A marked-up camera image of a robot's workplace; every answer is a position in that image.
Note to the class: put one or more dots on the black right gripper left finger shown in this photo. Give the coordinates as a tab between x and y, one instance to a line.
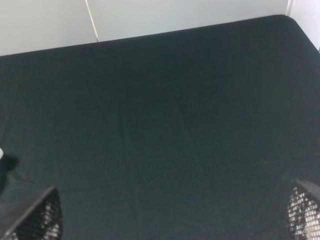
37	216

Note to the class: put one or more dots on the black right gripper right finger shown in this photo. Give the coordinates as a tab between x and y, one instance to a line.
303	211

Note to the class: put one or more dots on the black tablecloth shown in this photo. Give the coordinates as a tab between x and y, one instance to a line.
190	135

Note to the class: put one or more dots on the white plastic bottle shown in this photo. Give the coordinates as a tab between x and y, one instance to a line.
1	153

